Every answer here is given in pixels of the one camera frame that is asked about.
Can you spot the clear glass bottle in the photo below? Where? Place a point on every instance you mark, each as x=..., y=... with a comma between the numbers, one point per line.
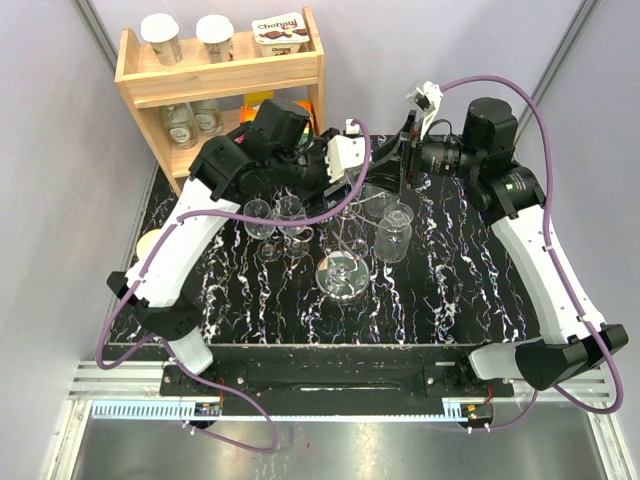
x=208, y=116
x=179, y=125

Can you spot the left clear glass bottle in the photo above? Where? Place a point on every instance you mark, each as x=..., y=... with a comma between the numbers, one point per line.
x=179, y=125

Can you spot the right clear glass bottle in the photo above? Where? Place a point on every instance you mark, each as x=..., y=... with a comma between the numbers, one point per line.
x=208, y=116

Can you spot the white lidded cup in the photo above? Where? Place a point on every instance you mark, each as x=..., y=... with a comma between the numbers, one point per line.
x=160, y=31
x=215, y=32

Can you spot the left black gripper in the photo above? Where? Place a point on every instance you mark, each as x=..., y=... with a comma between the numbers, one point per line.
x=336, y=196

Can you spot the chrome wine glass rack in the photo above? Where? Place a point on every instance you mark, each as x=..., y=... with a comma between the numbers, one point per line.
x=343, y=274

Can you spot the right white lidded cup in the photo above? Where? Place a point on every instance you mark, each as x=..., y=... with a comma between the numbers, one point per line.
x=215, y=32

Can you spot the round yellow wooden coaster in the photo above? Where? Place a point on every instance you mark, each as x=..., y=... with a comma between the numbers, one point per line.
x=146, y=243

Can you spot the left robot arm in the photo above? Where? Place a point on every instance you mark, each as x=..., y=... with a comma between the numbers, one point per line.
x=276, y=148

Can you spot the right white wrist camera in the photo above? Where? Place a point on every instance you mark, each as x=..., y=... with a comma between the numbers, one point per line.
x=426, y=97

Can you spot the wooden two-tier shelf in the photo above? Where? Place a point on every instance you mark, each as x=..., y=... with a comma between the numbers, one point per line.
x=145, y=85

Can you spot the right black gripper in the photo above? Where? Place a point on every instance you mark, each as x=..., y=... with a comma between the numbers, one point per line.
x=387, y=173

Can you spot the left white lidded cup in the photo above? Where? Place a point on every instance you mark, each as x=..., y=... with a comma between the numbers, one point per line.
x=160, y=31

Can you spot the ribbed goblet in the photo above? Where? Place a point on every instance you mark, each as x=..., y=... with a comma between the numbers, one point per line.
x=394, y=233
x=357, y=177
x=375, y=200

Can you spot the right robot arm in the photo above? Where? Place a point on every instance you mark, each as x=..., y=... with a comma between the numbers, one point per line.
x=573, y=335

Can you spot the Chobani yogurt tub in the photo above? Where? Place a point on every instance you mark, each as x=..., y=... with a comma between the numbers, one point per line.
x=280, y=35

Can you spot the pink sponge box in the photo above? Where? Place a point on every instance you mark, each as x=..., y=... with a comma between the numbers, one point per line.
x=251, y=104

